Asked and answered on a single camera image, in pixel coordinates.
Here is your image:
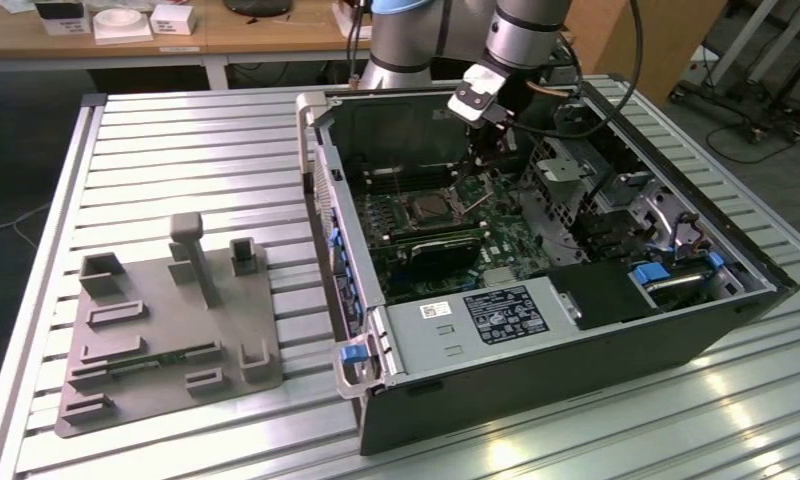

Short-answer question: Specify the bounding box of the metal socket cover frame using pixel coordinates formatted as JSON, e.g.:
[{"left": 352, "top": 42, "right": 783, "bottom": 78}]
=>
[{"left": 447, "top": 172, "right": 502, "bottom": 217}]

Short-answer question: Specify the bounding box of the silver-topped CPU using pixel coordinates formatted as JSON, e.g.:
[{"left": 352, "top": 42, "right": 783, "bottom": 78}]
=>
[{"left": 414, "top": 193, "right": 455, "bottom": 221}]

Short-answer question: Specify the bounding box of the CPU socket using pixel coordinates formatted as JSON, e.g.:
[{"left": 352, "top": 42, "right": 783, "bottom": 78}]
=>
[{"left": 397, "top": 188, "right": 475, "bottom": 235}]

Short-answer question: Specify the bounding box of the silver drive cage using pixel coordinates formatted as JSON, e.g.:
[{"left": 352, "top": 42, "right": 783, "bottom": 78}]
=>
[{"left": 523, "top": 97, "right": 648, "bottom": 266}]

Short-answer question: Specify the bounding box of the green motherboard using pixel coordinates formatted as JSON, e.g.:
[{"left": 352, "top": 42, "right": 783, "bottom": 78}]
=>
[{"left": 352, "top": 164, "right": 555, "bottom": 306}]

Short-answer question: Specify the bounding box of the black graphics card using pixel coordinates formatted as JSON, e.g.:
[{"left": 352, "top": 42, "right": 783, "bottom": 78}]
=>
[{"left": 399, "top": 235, "right": 483, "bottom": 287}]

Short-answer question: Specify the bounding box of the silver chipset heat sink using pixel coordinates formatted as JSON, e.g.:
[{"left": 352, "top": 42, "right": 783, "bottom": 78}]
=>
[{"left": 484, "top": 267, "right": 520, "bottom": 290}]

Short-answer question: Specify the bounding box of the small white box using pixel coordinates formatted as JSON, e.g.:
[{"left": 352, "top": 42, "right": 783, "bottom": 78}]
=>
[{"left": 332, "top": 0, "right": 375, "bottom": 41}]

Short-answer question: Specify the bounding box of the wooden cabinet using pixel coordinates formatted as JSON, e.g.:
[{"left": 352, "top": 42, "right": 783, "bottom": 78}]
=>
[{"left": 556, "top": 0, "right": 732, "bottom": 109}]

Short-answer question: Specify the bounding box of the black plastic shroud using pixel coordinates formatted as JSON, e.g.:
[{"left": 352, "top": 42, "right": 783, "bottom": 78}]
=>
[{"left": 547, "top": 260, "right": 663, "bottom": 332}]

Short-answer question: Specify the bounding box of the blue disk carrier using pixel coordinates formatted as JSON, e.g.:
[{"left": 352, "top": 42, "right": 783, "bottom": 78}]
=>
[{"left": 630, "top": 263, "right": 670, "bottom": 290}]

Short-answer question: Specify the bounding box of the silver power supply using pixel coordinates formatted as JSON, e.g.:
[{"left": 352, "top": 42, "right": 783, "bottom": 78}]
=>
[{"left": 380, "top": 277, "right": 586, "bottom": 377}]

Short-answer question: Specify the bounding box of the black wheeled stand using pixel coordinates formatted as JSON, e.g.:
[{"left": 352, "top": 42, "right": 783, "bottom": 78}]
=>
[{"left": 666, "top": 74, "right": 800, "bottom": 146}]

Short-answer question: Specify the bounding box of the black round object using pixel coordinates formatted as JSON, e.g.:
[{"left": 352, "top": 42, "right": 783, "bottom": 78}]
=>
[{"left": 223, "top": 0, "right": 293, "bottom": 16}]

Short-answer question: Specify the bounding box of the black open PC case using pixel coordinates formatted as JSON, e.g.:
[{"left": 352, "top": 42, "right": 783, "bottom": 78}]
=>
[{"left": 295, "top": 79, "right": 800, "bottom": 457}]

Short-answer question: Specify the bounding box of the white labelled box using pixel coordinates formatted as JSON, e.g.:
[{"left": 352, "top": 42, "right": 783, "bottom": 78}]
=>
[{"left": 149, "top": 2, "right": 197, "bottom": 37}]

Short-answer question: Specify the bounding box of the grey parts rack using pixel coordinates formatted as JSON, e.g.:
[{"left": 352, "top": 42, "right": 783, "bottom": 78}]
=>
[{"left": 52, "top": 211, "right": 287, "bottom": 440}]

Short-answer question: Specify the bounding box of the white round holder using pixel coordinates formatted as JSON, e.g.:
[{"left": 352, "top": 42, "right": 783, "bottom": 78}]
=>
[{"left": 91, "top": 7, "right": 155, "bottom": 47}]

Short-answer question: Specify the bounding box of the white box with black top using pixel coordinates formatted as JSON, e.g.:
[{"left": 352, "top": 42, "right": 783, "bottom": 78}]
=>
[{"left": 36, "top": 0, "right": 88, "bottom": 37}]

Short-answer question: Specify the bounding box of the wooden desk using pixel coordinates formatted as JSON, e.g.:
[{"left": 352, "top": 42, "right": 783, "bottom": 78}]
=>
[{"left": 0, "top": 0, "right": 575, "bottom": 91}]

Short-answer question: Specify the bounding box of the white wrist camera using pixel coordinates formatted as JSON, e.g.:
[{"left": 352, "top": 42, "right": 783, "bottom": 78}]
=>
[{"left": 447, "top": 64, "right": 508, "bottom": 121}]

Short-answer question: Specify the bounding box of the thick black camera cable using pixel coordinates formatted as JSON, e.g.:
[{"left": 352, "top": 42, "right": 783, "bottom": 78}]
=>
[{"left": 503, "top": 0, "right": 642, "bottom": 139}]

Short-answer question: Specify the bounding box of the coloured wire bundle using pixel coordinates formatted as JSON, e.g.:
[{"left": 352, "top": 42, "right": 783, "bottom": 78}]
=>
[{"left": 663, "top": 212, "right": 708, "bottom": 259}]

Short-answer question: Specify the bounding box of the white metal frame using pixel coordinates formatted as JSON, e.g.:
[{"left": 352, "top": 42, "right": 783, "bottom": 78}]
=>
[{"left": 679, "top": 0, "right": 800, "bottom": 109}]

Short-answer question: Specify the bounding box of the white floor cable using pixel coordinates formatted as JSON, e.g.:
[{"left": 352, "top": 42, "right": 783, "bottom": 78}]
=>
[{"left": 0, "top": 204, "right": 52, "bottom": 232}]

